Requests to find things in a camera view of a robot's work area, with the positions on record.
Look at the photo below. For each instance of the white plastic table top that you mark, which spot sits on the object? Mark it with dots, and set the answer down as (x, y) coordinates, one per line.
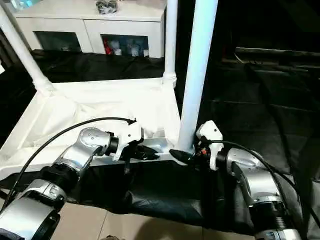
(85, 107)

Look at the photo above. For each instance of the white plastic table leg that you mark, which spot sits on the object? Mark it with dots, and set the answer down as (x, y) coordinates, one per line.
(171, 40)
(22, 50)
(197, 60)

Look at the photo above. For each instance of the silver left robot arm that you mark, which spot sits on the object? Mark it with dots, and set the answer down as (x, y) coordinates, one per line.
(75, 155)

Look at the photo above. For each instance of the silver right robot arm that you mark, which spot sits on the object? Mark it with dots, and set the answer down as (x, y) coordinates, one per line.
(255, 180)

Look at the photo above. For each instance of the black plastic table mat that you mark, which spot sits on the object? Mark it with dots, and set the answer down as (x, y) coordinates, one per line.
(270, 110)

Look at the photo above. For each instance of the black flat bar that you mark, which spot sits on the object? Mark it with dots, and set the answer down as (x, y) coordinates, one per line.
(280, 52)

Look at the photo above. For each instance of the white glass-door cabinet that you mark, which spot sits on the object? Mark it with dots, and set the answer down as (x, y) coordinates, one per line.
(65, 22)

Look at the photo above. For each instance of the grey crumpled clump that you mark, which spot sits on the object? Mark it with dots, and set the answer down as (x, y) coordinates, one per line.
(106, 6)

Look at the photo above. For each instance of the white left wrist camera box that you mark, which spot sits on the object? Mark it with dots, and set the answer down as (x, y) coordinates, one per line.
(128, 134)

